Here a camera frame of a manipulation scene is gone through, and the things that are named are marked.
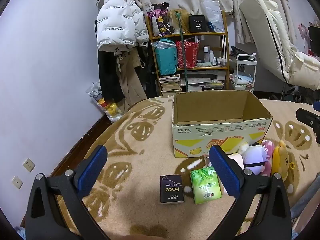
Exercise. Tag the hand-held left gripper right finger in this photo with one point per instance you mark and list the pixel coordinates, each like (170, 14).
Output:
(225, 172)

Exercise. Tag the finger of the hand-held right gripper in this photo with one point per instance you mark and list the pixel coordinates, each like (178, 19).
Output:
(310, 120)

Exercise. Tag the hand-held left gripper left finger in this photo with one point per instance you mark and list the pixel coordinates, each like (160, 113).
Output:
(92, 170)

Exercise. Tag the green tissue pack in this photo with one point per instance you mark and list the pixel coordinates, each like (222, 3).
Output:
(203, 187)

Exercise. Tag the white fluffy plush with tag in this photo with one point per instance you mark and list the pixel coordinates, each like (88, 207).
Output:
(243, 147)

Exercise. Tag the purple-haired plush doll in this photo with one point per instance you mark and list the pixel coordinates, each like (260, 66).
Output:
(252, 155)

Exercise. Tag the yellow dog plush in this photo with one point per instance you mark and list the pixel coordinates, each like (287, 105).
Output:
(281, 160)

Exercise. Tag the cardboard box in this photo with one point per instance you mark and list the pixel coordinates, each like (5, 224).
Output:
(200, 130)

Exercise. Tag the pink plush toy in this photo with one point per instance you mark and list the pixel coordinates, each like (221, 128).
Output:
(268, 147)

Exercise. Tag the black tissue pack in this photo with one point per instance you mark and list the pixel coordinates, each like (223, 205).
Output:
(172, 190)

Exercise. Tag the plastic bag with yellow contents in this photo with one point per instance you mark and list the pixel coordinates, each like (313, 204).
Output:
(110, 107)

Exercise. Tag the white trolley cart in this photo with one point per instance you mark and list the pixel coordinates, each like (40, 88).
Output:
(253, 72)

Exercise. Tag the light blue folded cloth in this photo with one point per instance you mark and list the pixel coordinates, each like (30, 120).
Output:
(241, 78)

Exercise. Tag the black monitor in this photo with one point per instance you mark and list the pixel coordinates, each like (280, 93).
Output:
(314, 38)

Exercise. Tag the pile of books and papers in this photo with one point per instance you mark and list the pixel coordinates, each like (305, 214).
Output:
(205, 82)

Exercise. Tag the beige hanging trousers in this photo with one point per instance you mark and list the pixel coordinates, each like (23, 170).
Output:
(132, 85)

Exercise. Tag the black hanging garment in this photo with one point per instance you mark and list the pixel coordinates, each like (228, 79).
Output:
(107, 75)

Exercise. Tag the stack of old books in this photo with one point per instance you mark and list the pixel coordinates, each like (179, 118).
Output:
(170, 85)

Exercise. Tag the row of toiletry bottles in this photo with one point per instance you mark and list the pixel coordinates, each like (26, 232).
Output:
(212, 55)

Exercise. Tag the green pole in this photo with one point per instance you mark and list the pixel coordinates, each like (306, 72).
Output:
(184, 62)

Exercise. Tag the red gift bag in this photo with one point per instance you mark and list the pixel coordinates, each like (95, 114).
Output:
(191, 53)

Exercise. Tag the teal bag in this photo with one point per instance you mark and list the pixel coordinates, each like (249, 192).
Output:
(165, 60)

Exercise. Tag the wooden shelf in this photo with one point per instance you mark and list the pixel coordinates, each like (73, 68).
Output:
(185, 34)

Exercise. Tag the clear plastic bag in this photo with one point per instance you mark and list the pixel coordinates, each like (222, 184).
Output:
(212, 12)

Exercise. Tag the white puffer jacket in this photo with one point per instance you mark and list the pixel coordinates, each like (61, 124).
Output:
(115, 25)

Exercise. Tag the black square box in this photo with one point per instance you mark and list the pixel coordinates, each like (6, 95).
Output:
(197, 23)

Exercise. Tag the blond wig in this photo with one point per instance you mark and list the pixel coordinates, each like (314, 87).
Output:
(183, 20)

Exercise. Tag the black purple patterned bag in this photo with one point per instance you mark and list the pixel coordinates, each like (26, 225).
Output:
(160, 22)

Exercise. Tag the white wall socket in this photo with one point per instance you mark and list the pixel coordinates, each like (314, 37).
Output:
(17, 182)
(28, 164)

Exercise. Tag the pink wall ornament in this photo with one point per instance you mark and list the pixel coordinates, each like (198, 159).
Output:
(303, 29)

